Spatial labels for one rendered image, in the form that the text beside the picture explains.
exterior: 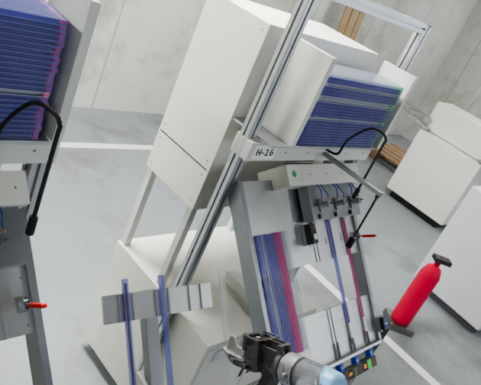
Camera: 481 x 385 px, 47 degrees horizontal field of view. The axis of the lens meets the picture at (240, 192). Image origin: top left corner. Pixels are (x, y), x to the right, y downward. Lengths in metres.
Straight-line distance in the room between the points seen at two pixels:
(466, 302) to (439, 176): 1.97
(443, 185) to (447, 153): 0.33
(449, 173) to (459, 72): 3.54
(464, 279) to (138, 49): 3.43
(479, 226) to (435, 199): 1.78
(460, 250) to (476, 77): 5.13
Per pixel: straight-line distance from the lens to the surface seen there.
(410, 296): 4.02
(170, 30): 5.43
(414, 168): 6.39
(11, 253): 1.34
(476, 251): 4.60
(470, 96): 9.41
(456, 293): 4.70
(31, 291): 1.40
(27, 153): 1.33
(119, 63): 5.28
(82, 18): 1.20
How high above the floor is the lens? 1.95
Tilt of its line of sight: 24 degrees down
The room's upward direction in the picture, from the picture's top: 25 degrees clockwise
